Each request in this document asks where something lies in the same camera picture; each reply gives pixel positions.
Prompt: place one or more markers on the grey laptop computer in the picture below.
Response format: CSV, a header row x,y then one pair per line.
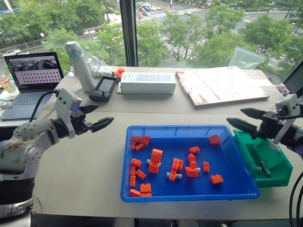
x,y
30,78

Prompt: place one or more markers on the robot torso black silver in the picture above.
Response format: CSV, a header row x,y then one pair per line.
x,y
15,189

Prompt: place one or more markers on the orange plastic housing part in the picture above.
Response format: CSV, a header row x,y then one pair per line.
x,y
155,160

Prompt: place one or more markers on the green plastic bin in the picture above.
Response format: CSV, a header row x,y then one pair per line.
x,y
280,163

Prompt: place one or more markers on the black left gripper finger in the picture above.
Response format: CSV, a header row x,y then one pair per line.
x,y
101,124
89,108

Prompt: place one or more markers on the blue plastic tray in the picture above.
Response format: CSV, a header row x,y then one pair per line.
x,y
180,142

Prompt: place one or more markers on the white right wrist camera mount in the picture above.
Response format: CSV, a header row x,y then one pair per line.
x,y
287,104

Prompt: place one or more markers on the red L-shaped Lego brick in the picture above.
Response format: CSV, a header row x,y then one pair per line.
x,y
175,166

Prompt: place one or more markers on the black window frame post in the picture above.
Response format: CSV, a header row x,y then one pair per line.
x,y
129,30

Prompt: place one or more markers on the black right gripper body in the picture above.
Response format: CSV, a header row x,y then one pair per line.
x,y
268,126

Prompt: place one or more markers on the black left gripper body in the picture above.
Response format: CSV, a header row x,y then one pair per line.
x,y
80,123

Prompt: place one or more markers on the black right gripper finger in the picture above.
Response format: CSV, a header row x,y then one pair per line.
x,y
254,113
242,125

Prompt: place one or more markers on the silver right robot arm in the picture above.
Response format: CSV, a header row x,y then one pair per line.
x,y
294,134

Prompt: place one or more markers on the black monitor edge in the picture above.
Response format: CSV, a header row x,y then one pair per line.
x,y
296,80

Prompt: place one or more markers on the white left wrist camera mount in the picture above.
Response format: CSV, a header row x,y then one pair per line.
x,y
65,101

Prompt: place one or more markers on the black handheld game console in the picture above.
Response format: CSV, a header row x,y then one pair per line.
x,y
104,87

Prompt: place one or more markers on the white cardboard box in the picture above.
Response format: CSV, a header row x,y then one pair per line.
x,y
148,82

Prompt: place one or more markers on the white thermos bottle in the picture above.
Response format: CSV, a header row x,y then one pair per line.
x,y
81,68

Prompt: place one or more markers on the light wooden board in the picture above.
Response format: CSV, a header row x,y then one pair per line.
x,y
222,85

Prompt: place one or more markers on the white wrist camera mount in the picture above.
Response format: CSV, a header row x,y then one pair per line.
x,y
287,104
65,101

